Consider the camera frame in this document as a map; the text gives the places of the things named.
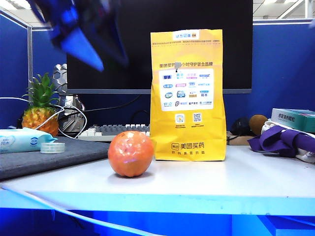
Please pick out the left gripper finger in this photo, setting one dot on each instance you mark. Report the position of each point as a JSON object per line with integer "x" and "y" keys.
{"x": 116, "y": 41}
{"x": 81, "y": 46}

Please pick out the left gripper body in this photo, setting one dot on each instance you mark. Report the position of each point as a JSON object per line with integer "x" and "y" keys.
{"x": 73, "y": 12}

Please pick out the orange fruit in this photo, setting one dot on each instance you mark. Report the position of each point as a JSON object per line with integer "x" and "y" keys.
{"x": 130, "y": 157}

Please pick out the yellow paper bag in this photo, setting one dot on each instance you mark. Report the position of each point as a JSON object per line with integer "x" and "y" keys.
{"x": 188, "y": 49}

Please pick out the silver robot figurine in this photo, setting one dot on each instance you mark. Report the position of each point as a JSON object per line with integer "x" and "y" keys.
{"x": 60, "y": 76}

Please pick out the toy pineapple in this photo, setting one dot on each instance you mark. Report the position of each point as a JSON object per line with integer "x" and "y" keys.
{"x": 40, "y": 115}

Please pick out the black computer monitor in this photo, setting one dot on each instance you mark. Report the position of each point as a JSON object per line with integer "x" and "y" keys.
{"x": 197, "y": 19}

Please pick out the grey white mechanical keyboard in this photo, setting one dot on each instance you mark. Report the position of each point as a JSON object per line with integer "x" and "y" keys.
{"x": 108, "y": 131}

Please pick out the clear tape roll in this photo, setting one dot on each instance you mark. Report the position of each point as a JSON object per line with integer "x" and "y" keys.
{"x": 52, "y": 148}

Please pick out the dark grey felt mat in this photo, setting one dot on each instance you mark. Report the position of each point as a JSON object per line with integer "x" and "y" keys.
{"x": 73, "y": 152}

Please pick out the blue wet wipes pack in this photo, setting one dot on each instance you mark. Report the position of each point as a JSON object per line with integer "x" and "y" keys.
{"x": 17, "y": 141}

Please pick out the small brown cardboard box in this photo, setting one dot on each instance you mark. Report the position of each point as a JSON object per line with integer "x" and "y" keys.
{"x": 240, "y": 140}

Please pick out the brown kiwi fruit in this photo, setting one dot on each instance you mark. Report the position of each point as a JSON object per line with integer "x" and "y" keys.
{"x": 257, "y": 124}

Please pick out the purple cloth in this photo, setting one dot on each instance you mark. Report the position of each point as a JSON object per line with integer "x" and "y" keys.
{"x": 275, "y": 140}

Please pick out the teal medicine box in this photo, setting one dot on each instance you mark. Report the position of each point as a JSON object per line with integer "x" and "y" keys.
{"x": 292, "y": 118}

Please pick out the white plush item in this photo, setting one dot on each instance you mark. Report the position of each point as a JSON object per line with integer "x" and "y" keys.
{"x": 306, "y": 156}

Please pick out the grey partition post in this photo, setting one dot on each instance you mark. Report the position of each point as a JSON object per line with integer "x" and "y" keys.
{"x": 30, "y": 64}

